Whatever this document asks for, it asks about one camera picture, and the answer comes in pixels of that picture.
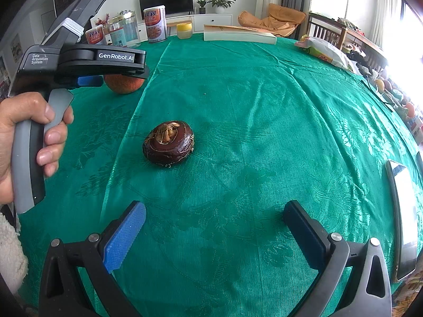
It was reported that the white plastic snack bag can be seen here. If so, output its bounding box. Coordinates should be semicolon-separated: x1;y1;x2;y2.
295;36;352;68

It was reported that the wooden bench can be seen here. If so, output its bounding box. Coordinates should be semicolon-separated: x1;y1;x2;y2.
307;11;387;70

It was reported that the green tablecloth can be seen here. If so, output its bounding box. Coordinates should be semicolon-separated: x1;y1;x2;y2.
16;33;423;317

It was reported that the smartphone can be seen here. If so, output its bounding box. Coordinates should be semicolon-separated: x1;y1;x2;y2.
386;159;419;283

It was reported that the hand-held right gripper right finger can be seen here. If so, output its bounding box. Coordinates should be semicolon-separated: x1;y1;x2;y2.
283;200;392;317

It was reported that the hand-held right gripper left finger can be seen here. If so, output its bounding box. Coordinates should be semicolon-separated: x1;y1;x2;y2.
39;201;147;317

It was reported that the large green potted plant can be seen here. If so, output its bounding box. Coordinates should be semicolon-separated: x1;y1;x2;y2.
206;0;236;14

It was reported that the black television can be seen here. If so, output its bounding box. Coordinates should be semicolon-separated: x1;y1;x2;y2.
139;0;194;16

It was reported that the white television cabinet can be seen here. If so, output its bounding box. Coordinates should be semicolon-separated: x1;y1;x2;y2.
137;13;233;37

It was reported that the dark brown water chestnut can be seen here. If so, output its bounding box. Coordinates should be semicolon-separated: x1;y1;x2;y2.
143;120;195;166

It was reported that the tall red-label tin can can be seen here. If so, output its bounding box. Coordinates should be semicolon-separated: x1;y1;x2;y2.
143;5;167;44

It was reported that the large red grapefruit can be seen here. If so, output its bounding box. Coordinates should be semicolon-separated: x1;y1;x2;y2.
104;73;146;95

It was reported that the white book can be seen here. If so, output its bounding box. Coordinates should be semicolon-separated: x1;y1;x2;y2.
203;24;277;45

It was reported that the clear glass jar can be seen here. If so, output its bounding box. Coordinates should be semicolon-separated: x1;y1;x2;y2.
108;11;141;48

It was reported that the short red-label tin can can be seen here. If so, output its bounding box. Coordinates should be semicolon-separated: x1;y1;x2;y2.
85;25;108;46

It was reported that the pile of colourful items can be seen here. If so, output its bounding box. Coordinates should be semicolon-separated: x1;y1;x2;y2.
373;76;423;139

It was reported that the orange beanbag chair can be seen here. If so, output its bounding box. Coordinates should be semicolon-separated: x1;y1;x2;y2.
238;3;307;38

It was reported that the yellow-lid jar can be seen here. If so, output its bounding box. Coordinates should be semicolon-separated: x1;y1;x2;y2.
176;22;193;40

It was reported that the person's left hand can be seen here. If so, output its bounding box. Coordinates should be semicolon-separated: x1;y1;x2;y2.
0;92;74;205

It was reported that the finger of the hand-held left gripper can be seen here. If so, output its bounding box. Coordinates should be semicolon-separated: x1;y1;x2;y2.
54;67;150;89

